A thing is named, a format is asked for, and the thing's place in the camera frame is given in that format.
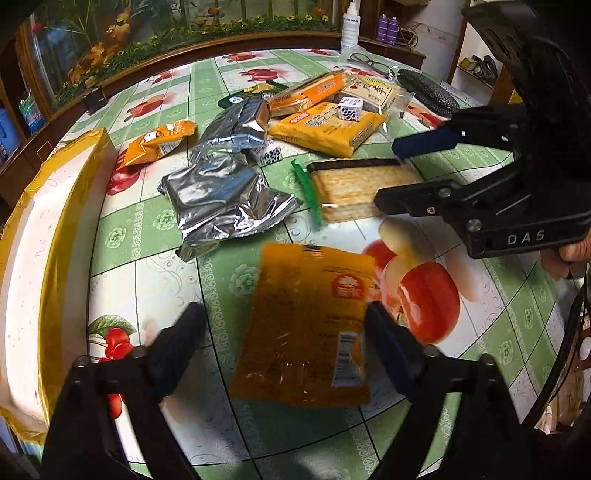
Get dark ink bottle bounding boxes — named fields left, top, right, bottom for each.
left=84, top=85, right=108, bottom=115

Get white spray bottle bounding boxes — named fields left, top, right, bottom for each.
left=339, top=0, right=361, bottom=52

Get black eyeglasses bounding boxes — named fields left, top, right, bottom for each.
left=348, top=52, right=396, bottom=80

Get green plaid fruit tablecloth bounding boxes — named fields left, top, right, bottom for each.
left=63, top=49, right=575, bottom=479

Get dark green snack packet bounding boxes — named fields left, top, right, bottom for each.
left=217, top=80, right=287, bottom=109

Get flower display glass case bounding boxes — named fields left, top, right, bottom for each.
left=27, top=0, right=343, bottom=110

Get orange snack packet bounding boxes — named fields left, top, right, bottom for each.
left=230, top=243, right=375, bottom=408

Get clear bag with calligraphy label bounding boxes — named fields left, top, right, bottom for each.
left=334, top=74, right=415, bottom=131

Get purple bottles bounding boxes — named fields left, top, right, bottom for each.
left=376, top=14, right=400, bottom=46

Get black glasses case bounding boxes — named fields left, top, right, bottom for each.
left=397, top=69, right=460, bottom=118

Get silver foil packet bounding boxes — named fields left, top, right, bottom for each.
left=189, top=95, right=270, bottom=164
left=158, top=152, right=301, bottom=262

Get orange cracker pack with barcode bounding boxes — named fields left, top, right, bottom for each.
left=267, top=70, right=348, bottom=117

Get Weidan soda cracker pack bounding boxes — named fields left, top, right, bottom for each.
left=290, top=158, right=423, bottom=230

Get large yellow biscuit pack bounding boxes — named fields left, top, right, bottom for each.
left=269, top=102, right=387, bottom=158

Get small orange chip bag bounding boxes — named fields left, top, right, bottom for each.
left=122, top=120, right=197, bottom=167

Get person's right hand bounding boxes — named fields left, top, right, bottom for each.
left=540, top=232, right=591, bottom=281

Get blue white milk candy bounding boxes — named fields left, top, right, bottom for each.
left=338, top=96, right=363, bottom=122

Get yellow-rimmed white foam tray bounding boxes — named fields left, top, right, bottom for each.
left=1, top=129, right=117, bottom=444

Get silver foil packet front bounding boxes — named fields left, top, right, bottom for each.
left=158, top=152, right=301, bottom=262

